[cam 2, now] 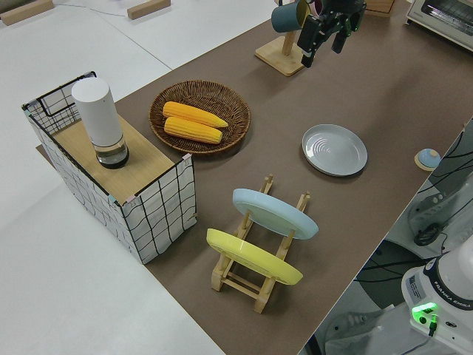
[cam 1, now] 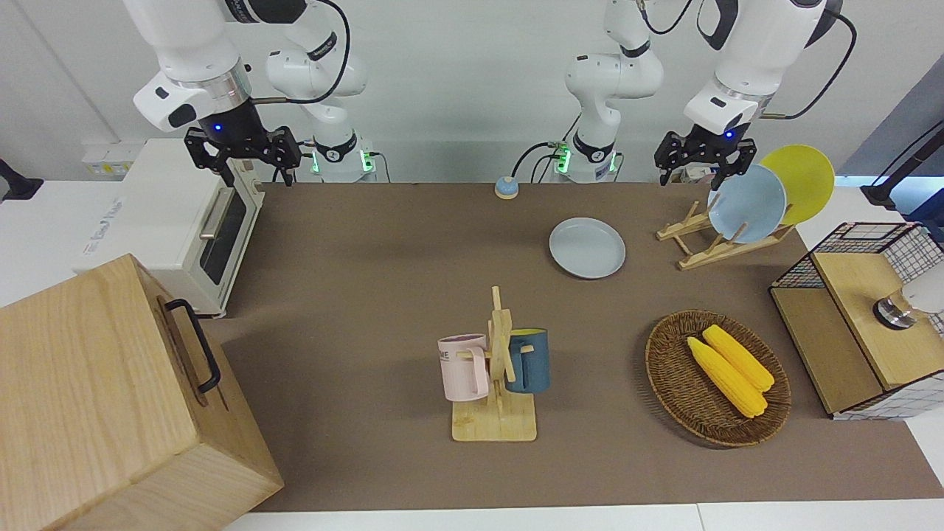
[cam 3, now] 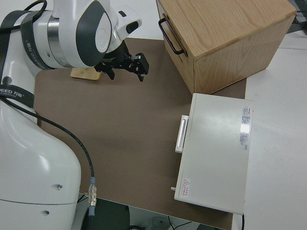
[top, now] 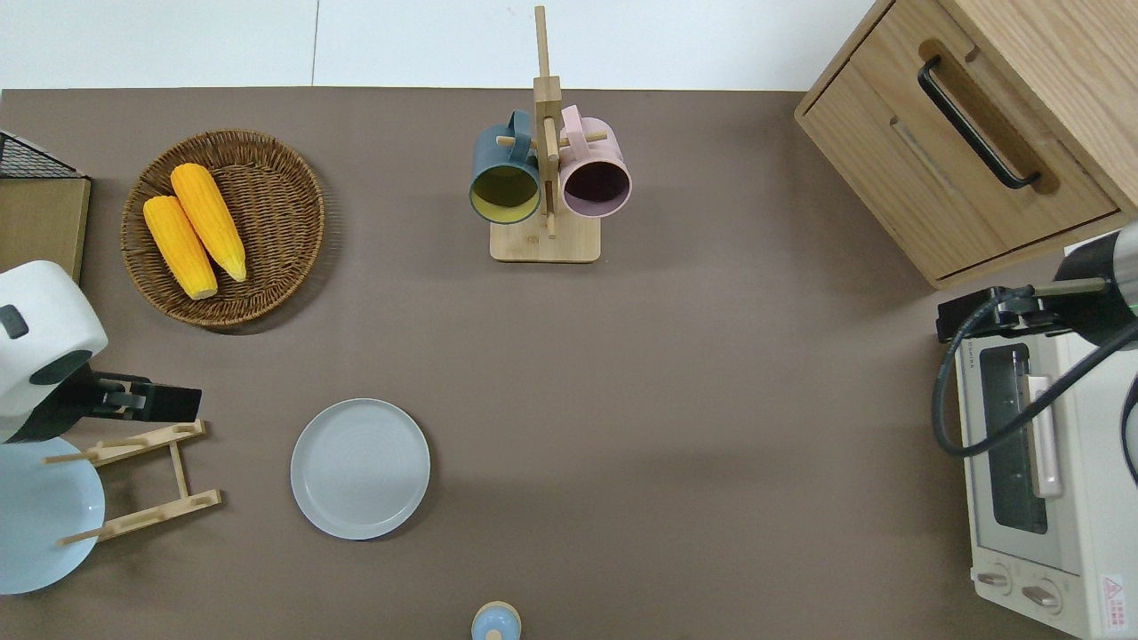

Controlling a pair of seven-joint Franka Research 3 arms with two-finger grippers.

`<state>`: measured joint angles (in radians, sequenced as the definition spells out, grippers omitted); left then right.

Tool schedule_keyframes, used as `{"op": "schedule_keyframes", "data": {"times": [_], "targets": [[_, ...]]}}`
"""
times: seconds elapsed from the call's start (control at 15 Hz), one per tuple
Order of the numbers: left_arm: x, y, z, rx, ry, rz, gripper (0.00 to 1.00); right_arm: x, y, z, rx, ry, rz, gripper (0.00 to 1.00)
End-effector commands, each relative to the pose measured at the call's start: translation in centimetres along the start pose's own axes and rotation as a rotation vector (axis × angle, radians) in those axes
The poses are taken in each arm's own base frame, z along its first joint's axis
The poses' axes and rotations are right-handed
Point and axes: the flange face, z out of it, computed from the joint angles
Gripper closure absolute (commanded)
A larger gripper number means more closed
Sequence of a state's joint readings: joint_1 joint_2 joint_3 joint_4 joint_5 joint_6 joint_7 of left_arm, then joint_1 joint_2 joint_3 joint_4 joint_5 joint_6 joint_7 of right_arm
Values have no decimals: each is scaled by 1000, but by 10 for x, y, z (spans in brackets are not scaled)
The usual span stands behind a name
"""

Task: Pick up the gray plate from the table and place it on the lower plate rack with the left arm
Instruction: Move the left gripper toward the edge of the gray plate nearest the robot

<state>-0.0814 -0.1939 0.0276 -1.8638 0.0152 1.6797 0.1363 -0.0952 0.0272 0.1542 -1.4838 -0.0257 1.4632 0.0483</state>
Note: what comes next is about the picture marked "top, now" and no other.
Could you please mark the wooden drawer cabinet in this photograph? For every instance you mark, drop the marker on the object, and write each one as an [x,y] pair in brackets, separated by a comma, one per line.
[907,169]

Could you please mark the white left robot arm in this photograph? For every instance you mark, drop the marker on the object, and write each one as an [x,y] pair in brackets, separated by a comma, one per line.
[40,320]

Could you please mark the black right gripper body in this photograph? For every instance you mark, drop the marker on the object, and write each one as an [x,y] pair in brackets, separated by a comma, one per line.
[969,313]

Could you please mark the brown table mat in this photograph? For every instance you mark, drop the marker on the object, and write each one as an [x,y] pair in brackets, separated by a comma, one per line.
[667,400]

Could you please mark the wooden plate rack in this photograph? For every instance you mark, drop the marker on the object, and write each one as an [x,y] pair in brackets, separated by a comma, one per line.
[178,471]

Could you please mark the brown wicker basket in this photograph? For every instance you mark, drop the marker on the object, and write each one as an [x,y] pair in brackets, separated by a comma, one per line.
[276,222]

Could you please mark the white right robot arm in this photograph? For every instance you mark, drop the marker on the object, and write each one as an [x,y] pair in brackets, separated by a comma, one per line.
[1107,267]

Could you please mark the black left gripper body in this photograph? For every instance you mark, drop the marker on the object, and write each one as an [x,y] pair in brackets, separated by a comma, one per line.
[164,403]

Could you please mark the gray round plate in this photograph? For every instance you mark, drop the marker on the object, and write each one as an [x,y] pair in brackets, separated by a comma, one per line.
[360,468]

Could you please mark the dark teal mug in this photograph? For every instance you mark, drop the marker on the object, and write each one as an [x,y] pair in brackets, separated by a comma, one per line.
[502,191]

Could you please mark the white toaster oven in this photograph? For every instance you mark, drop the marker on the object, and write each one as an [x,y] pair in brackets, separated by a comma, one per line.
[1085,498]

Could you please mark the wooden mug tree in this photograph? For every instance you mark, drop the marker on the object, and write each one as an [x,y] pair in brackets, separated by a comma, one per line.
[544,244]

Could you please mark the yellow corn cob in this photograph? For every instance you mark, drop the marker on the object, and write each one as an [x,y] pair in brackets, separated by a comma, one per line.
[209,218]
[178,244]

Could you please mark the light blue plate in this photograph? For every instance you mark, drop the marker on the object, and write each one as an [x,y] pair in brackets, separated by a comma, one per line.
[40,524]

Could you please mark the pink mug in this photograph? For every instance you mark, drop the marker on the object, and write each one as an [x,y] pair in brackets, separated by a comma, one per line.
[596,182]

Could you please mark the blue dome wooden bell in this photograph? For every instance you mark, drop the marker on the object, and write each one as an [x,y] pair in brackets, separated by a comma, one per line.
[495,622]

